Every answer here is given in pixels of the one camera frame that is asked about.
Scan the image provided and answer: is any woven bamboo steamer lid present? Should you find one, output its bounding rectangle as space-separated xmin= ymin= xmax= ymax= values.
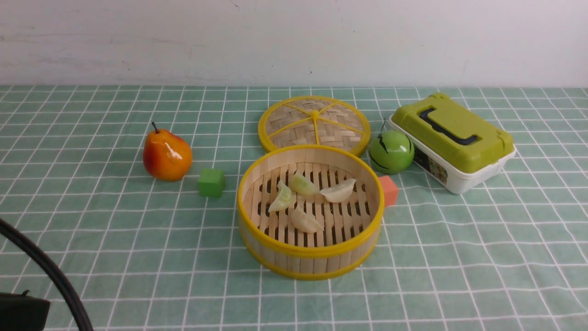
xmin=258 ymin=96 xmax=372 ymax=157

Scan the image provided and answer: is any orange foam cube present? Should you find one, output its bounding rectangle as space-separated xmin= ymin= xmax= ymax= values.
xmin=379 ymin=176 xmax=399 ymax=207

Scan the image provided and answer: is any orange red toy pear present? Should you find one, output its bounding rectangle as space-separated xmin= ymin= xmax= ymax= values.
xmin=142 ymin=122 xmax=193 ymax=182

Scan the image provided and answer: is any green lidded white box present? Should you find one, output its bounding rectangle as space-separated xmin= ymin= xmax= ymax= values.
xmin=388 ymin=92 xmax=517 ymax=195

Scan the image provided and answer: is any green toy apple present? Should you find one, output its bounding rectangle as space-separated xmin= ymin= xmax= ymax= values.
xmin=367 ymin=119 xmax=415 ymax=175

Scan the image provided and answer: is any bamboo steamer tray yellow rim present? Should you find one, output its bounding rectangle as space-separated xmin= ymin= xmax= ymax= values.
xmin=237 ymin=145 xmax=385 ymax=280

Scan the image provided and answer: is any green checkered tablecloth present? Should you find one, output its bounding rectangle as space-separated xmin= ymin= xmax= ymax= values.
xmin=0 ymin=85 xmax=588 ymax=331

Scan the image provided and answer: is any green foam cube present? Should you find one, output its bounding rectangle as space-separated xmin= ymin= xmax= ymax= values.
xmin=197 ymin=168 xmax=226 ymax=198

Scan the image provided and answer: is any pale dumpling bottom edge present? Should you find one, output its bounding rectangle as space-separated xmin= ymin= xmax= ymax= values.
xmin=267 ymin=182 xmax=296 ymax=212

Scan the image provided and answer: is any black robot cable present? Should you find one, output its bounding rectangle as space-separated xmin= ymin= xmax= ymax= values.
xmin=0 ymin=218 xmax=95 ymax=331

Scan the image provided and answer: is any pale green dumpling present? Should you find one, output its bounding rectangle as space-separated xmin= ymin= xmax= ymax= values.
xmin=288 ymin=172 xmax=320 ymax=196

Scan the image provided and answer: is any white dumpling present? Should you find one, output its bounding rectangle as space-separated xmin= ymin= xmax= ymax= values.
xmin=288 ymin=205 xmax=325 ymax=234
xmin=319 ymin=178 xmax=356 ymax=203

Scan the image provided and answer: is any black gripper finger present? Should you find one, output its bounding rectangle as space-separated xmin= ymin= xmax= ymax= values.
xmin=0 ymin=290 xmax=51 ymax=331

